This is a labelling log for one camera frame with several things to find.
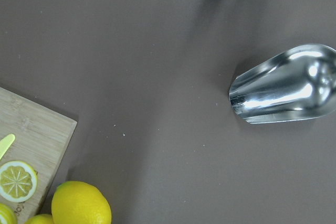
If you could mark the bamboo cutting board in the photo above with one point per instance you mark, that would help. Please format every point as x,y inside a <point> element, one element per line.
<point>42,136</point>

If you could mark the steel metal scoop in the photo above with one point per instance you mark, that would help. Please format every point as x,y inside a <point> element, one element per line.
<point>295,85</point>

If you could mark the whole yellow lemon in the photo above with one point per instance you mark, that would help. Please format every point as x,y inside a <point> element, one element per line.
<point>40,219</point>
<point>79,202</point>

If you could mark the yellow plastic knife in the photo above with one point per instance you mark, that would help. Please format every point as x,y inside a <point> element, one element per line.
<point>6,143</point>

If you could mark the lemon half slice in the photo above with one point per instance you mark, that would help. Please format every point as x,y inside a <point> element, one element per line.
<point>18,181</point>
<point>7,215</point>

